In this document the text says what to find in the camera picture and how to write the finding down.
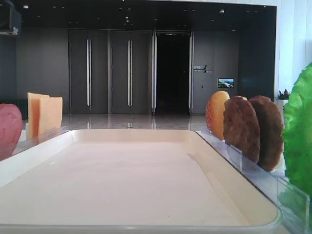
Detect brown meat patty inner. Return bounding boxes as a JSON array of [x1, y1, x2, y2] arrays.
[[223, 96, 260, 163]]

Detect brown meat patty outer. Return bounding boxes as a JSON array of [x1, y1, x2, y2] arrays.
[[249, 96, 284, 172]]

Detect left clear long rail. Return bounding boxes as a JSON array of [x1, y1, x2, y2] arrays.
[[12, 126, 68, 156]]

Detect right clear long rail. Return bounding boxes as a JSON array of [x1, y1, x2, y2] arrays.
[[197, 127, 312, 234]]

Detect front cheese slice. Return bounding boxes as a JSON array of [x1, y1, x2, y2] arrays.
[[38, 97, 63, 135]]

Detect golden bun slice inner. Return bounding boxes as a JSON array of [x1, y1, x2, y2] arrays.
[[206, 91, 230, 140]]

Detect brown meat patty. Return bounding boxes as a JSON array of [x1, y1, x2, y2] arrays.
[[249, 96, 284, 172], [223, 96, 260, 163]]

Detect back cheese slice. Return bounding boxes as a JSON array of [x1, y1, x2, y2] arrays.
[[27, 92, 50, 139]]

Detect black overhead device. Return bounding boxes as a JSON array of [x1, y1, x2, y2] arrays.
[[0, 0, 21, 36]]

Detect green lettuce leaf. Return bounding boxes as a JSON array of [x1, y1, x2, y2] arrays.
[[278, 62, 312, 222]]

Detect cheese slice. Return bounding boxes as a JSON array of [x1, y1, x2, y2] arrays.
[[38, 97, 63, 135], [27, 92, 50, 139]]

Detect small wall display screen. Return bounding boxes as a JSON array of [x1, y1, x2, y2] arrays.
[[218, 78, 234, 89]]

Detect clear long rail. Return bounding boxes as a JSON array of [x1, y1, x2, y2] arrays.
[[197, 127, 312, 234], [12, 126, 68, 156]]

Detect potted plant with flowers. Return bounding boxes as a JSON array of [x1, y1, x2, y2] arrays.
[[277, 89, 290, 100]]

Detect white rectangular tray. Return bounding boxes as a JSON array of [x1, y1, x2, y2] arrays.
[[0, 130, 282, 234]]

